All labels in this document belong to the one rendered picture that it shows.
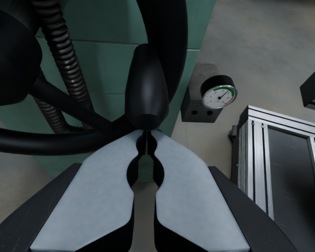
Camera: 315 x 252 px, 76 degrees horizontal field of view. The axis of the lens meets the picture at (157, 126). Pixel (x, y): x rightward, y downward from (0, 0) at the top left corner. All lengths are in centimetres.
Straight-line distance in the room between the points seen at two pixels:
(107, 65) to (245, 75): 133
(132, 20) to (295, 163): 87
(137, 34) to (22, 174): 87
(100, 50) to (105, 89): 10
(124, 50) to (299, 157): 88
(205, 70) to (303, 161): 69
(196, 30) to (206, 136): 85
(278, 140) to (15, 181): 116
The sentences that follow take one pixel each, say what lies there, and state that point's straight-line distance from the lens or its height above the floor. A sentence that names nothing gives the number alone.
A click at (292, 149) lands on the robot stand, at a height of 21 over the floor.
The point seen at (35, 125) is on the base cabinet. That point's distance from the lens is 60.
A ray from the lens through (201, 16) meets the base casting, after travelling 35.
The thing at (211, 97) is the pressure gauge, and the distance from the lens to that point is 38.
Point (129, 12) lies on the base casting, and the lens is 34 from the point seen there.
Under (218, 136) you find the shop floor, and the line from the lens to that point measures 118.
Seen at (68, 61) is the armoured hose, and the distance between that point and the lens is 25.
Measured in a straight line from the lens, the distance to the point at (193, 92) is 43.
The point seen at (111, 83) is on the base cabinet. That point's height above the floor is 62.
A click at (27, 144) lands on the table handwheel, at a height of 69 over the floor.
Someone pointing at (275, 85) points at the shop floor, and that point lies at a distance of 168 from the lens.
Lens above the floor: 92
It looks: 55 degrees down
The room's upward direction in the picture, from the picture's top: 12 degrees clockwise
